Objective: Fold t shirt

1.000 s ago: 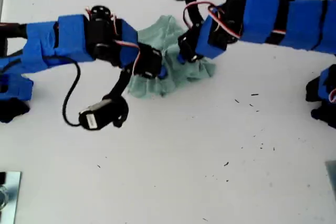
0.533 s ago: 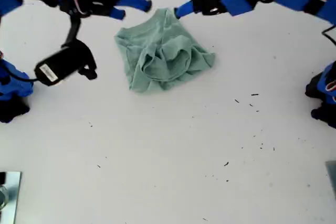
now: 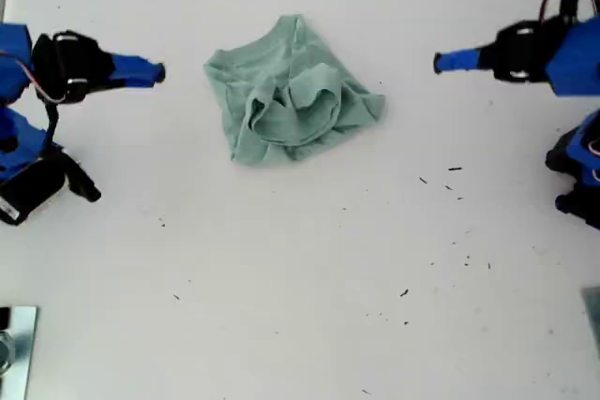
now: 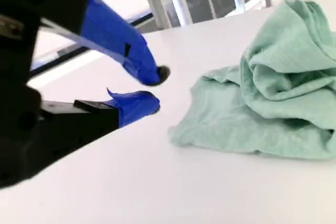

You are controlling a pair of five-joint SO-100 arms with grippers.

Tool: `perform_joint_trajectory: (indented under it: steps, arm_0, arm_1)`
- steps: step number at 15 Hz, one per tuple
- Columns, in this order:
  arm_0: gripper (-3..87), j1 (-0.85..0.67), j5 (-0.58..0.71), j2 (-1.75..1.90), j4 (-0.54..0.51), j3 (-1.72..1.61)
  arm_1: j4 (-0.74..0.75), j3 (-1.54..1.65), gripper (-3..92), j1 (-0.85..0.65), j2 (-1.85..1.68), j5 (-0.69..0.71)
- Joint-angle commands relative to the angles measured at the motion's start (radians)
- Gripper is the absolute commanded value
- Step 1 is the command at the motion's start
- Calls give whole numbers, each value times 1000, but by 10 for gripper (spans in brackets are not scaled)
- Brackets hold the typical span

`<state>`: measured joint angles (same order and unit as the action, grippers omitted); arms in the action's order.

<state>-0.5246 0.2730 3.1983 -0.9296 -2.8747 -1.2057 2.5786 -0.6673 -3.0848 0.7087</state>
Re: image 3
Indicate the mint green t-shirt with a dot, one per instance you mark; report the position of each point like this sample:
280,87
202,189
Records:
276,128

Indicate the black camera stalk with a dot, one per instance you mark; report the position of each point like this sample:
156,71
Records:
569,2
50,126

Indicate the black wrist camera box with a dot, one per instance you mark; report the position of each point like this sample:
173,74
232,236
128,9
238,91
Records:
33,189

